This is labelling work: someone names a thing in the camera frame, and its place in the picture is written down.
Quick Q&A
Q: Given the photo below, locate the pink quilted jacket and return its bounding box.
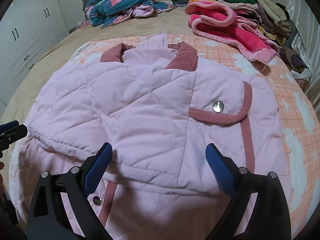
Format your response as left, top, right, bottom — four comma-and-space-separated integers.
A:
10, 35, 291, 239

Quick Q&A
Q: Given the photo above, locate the bag of mixed clothes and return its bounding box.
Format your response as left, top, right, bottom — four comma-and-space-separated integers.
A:
279, 46, 312, 80

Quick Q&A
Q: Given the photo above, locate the pile of folded clothes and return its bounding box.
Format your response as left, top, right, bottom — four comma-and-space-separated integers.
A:
219, 0, 297, 47

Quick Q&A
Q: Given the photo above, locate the peach white checked blanket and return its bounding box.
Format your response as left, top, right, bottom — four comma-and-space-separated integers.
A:
67, 33, 318, 238

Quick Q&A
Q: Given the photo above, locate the white wardrobe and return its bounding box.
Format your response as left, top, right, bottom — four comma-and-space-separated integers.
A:
1, 0, 69, 113

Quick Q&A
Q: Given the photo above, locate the blue flamingo print quilt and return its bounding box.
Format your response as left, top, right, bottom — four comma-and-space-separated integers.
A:
84, 0, 175, 28

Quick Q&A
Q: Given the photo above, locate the white satin curtain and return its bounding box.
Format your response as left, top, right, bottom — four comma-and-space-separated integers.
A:
287, 0, 319, 114

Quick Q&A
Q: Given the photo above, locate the bright pink fleece blanket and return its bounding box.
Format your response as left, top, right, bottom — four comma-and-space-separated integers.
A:
185, 0, 279, 64

